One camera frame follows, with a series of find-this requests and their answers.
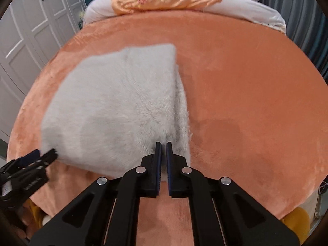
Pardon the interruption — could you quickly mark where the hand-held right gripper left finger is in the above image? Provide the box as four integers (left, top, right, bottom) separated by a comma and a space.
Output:
30, 141, 162, 246

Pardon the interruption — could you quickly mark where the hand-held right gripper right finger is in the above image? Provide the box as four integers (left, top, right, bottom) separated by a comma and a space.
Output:
166, 141, 300, 246

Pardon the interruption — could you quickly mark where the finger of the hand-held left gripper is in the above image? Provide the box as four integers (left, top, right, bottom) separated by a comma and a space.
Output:
16, 148, 58, 175
7, 149, 41, 170

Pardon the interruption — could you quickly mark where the white fluffy garment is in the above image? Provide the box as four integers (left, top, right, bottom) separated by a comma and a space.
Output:
41, 43, 191, 179

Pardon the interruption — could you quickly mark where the yellow cloth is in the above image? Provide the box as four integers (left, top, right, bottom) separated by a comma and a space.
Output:
27, 199, 44, 229
280, 206, 311, 245

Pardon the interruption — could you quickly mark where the orange plush blanket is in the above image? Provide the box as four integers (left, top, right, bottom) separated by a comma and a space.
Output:
6, 9, 328, 246

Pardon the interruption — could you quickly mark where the white wardrobe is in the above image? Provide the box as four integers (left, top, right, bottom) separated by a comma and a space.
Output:
0, 0, 88, 144

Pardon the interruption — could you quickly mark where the grey curtain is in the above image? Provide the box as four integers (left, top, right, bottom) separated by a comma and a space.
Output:
259, 0, 328, 82

